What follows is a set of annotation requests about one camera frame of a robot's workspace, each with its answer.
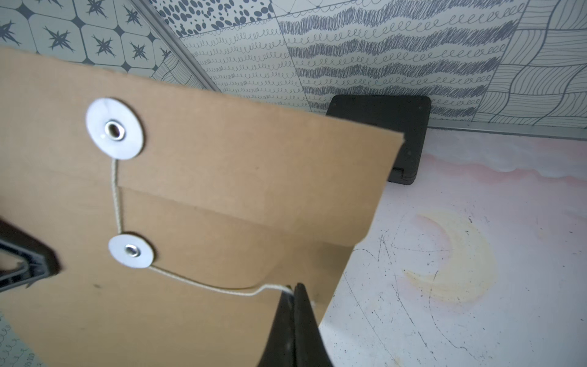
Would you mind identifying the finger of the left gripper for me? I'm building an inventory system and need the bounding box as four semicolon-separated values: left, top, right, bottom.
1;220;60;275
1;263;57;292

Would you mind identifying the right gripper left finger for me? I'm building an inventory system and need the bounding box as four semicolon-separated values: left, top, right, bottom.
258;292;295;367

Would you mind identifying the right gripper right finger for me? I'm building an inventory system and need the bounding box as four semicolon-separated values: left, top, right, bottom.
293;283;333;367

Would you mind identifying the brown kraft file bag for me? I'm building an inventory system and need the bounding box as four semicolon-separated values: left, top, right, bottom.
1;47;404;366

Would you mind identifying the floral table mat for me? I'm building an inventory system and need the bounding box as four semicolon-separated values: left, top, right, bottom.
320;129;586;366

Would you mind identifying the black plastic tool case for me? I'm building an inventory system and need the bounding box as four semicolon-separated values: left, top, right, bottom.
327;95;432;186

